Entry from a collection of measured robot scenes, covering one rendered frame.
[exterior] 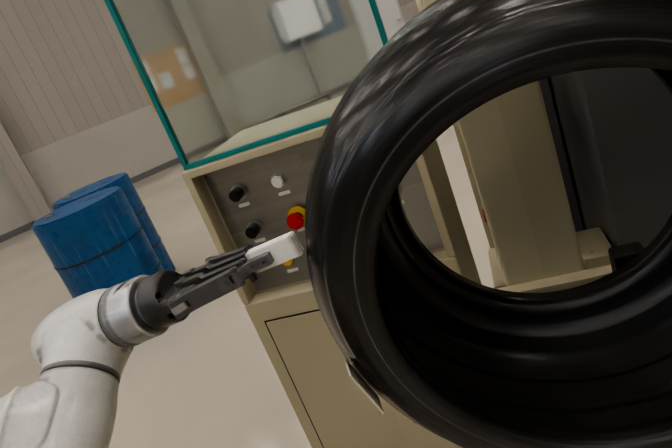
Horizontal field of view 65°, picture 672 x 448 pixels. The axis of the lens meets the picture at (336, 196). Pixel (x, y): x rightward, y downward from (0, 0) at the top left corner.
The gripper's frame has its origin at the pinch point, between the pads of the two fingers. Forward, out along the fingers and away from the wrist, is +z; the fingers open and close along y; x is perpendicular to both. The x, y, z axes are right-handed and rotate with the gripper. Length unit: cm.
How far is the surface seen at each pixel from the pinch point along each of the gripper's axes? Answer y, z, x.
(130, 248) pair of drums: 235, -224, 35
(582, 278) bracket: 24, 33, 33
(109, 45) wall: 899, -570, -219
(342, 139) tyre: -9.4, 17.6, -10.9
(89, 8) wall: 896, -563, -292
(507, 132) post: 26.2, 31.3, 5.4
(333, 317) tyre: -10.3, 7.7, 5.9
